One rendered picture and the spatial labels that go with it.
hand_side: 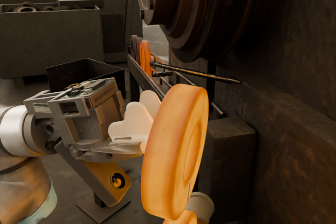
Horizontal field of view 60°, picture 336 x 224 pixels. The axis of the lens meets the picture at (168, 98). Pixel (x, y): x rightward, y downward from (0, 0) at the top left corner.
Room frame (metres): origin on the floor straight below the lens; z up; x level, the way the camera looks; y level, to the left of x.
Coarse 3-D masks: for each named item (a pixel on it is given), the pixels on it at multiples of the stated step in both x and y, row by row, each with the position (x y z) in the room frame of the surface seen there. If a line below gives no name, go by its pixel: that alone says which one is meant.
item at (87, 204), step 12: (84, 60) 1.31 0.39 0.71; (48, 72) 1.18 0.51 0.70; (60, 72) 1.22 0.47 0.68; (72, 72) 1.26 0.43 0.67; (84, 72) 1.31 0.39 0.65; (96, 72) 1.28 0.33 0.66; (108, 72) 1.22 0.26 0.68; (120, 72) 1.14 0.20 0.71; (60, 84) 1.21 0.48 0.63; (120, 84) 1.14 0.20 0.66; (84, 204) 1.13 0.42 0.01; (96, 204) 1.13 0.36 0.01; (120, 204) 1.13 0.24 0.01; (96, 216) 1.06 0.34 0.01; (108, 216) 1.06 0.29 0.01
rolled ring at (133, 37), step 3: (132, 36) 1.79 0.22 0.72; (135, 36) 1.79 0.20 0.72; (132, 39) 1.77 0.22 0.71; (132, 42) 1.78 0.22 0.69; (132, 45) 1.87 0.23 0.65; (132, 48) 1.87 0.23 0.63; (132, 51) 1.86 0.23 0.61; (132, 54) 1.85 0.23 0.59; (135, 57) 1.73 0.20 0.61; (135, 60) 1.74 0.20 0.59
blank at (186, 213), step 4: (184, 212) 0.32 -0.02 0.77; (188, 212) 0.33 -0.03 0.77; (192, 212) 0.33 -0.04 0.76; (180, 216) 0.31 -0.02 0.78; (184, 216) 0.31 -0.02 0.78; (188, 216) 0.31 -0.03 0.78; (192, 216) 0.32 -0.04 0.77; (164, 220) 0.30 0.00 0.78; (168, 220) 0.30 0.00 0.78; (176, 220) 0.30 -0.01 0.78; (180, 220) 0.30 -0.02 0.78; (184, 220) 0.30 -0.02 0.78; (188, 220) 0.30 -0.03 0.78; (192, 220) 0.32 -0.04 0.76; (196, 220) 0.35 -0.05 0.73
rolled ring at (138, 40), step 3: (135, 39) 1.66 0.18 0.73; (138, 39) 1.61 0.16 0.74; (141, 39) 1.61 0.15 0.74; (135, 42) 1.67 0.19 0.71; (138, 42) 1.59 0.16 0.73; (135, 45) 1.68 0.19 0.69; (138, 45) 1.57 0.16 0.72; (135, 48) 1.69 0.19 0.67; (138, 48) 1.56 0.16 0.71; (135, 51) 1.70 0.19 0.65; (138, 51) 1.55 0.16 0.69; (135, 54) 1.71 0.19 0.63; (138, 54) 1.55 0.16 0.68; (138, 57) 1.54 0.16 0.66; (138, 60) 1.55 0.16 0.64; (138, 63) 1.55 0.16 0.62
